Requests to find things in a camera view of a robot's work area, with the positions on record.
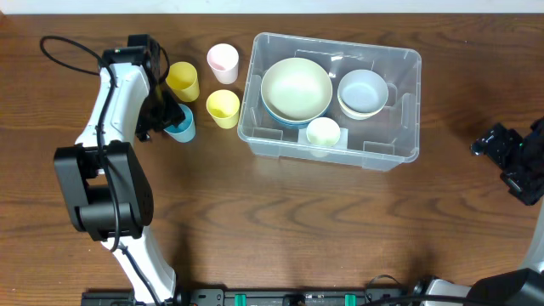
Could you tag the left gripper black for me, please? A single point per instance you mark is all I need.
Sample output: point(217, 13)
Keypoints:
point(166, 113)

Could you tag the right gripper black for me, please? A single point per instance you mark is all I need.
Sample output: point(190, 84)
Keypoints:
point(490, 144)

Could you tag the light blue plastic cup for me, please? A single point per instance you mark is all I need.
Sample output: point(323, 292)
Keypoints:
point(186, 130)

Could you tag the yellow plastic cup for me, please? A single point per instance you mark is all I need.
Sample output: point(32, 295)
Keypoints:
point(182, 79)
point(224, 108)

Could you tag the pink plastic cup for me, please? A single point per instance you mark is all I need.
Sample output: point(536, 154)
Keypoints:
point(223, 59)

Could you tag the beige large bowl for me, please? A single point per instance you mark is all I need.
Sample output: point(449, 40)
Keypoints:
point(296, 88)

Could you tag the pale green plastic cup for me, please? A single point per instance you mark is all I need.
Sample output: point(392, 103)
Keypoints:
point(323, 131)

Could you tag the grey small bowl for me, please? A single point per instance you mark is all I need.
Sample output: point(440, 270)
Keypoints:
point(363, 92)

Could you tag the yellow small bowl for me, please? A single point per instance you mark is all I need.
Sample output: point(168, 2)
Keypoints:
point(355, 114)

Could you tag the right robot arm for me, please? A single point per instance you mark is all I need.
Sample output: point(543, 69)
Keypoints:
point(520, 287)

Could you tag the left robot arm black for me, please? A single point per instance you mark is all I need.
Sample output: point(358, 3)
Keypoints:
point(106, 192)

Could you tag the clear plastic storage container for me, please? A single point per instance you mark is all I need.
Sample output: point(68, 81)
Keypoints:
point(381, 142)

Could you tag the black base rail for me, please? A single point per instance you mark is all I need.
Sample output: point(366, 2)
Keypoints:
point(219, 297)

